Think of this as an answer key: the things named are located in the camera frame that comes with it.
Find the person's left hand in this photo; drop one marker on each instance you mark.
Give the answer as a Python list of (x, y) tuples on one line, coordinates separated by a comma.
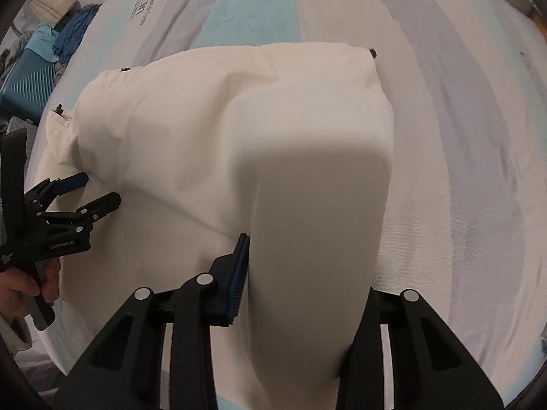
[(23, 290)]

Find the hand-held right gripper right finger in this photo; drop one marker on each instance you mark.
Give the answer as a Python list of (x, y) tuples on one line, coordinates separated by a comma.
[(410, 329)]

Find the beige cloth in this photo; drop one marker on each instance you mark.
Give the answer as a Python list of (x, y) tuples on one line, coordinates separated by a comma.
[(49, 4)]

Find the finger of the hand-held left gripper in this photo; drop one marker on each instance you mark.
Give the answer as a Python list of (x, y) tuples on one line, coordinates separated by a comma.
[(100, 205), (70, 181)]

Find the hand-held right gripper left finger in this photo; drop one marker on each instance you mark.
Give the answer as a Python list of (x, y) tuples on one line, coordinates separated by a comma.
[(238, 277)]

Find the blue cloth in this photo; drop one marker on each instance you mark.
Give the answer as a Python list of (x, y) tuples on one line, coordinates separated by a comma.
[(77, 30)]

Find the striped printed bed sheet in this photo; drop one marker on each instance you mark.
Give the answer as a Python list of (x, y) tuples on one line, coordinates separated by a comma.
[(444, 188)]

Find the teal suitcase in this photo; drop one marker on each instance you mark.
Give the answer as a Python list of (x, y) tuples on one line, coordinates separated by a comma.
[(23, 83)]

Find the cream jacket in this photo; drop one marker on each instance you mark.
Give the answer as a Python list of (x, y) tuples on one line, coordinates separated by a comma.
[(213, 136)]

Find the teal cloth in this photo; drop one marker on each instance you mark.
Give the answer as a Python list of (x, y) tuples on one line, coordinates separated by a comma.
[(42, 40)]

